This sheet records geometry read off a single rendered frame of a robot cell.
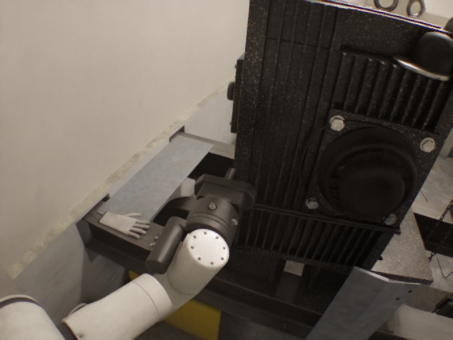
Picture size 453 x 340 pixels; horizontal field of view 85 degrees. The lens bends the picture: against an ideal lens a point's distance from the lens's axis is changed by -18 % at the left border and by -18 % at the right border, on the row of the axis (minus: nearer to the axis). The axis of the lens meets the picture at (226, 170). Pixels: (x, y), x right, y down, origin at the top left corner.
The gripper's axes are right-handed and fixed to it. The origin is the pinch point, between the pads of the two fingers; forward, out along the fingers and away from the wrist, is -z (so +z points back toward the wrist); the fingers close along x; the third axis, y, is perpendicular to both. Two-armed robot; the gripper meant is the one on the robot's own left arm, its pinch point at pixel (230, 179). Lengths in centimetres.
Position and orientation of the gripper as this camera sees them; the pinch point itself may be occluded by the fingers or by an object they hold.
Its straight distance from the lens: 62.2
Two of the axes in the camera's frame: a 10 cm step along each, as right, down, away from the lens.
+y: -0.7, 8.0, 5.9
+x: -9.7, -2.0, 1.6
